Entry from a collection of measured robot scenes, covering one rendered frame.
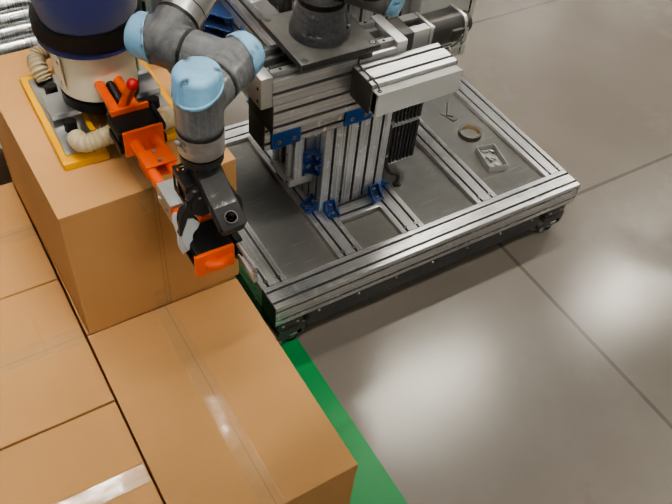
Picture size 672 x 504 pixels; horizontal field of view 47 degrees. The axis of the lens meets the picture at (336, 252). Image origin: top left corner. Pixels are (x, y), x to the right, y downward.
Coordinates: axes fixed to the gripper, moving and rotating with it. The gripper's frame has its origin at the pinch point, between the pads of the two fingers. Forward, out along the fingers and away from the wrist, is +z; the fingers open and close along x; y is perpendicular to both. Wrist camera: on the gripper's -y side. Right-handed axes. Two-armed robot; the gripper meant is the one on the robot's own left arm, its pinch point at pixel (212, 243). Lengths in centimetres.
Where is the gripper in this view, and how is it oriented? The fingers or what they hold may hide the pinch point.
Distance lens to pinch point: 138.3
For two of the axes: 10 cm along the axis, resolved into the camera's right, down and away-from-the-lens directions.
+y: -5.0, -6.7, 5.4
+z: -0.8, 6.6, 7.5
